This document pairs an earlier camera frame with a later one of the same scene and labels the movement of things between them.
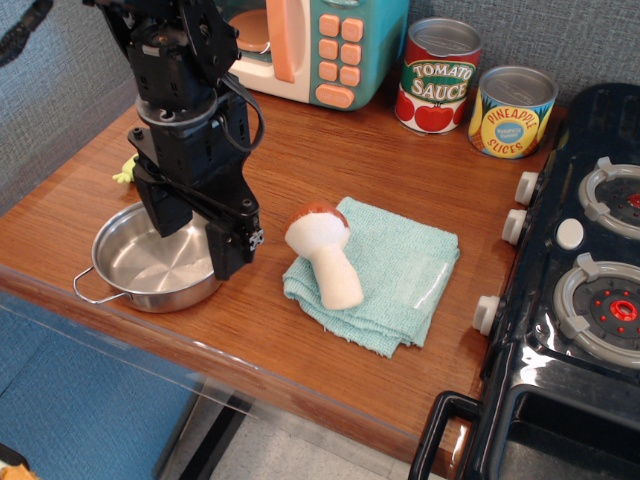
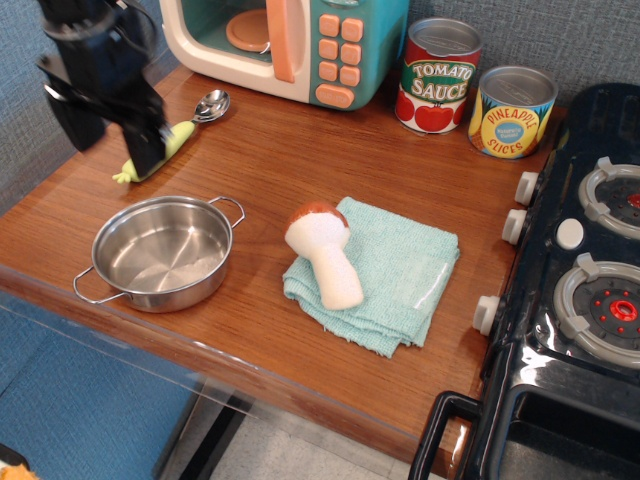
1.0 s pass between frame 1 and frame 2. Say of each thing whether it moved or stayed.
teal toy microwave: stayed
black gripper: moved
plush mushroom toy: stayed
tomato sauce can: stayed
